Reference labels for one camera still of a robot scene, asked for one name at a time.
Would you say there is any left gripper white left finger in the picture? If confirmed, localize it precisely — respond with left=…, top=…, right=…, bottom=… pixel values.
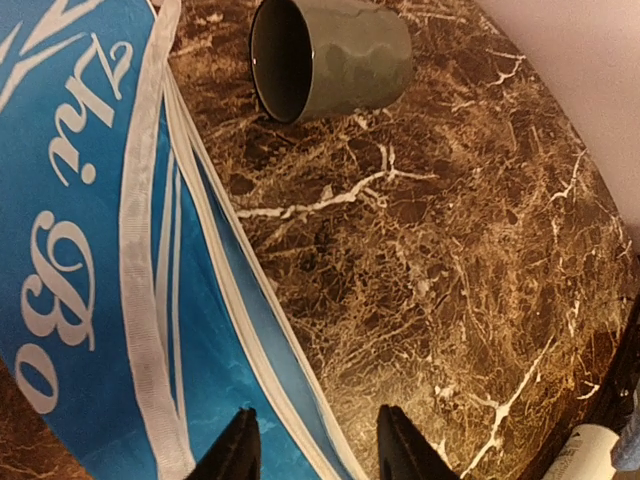
left=187, top=408, right=261, bottom=480

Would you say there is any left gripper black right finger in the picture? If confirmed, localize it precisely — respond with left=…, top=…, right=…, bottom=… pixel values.
left=377, top=405, right=460, bottom=480

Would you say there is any blue racket cover bag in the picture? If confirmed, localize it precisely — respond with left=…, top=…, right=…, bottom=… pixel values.
left=1, top=1, right=365, bottom=479

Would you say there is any white shuttlecock tube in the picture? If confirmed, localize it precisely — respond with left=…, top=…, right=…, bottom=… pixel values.
left=542, top=424, right=619, bottom=480

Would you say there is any grey tube cap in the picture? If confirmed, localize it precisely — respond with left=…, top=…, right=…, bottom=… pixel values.
left=249, top=0, right=413, bottom=124

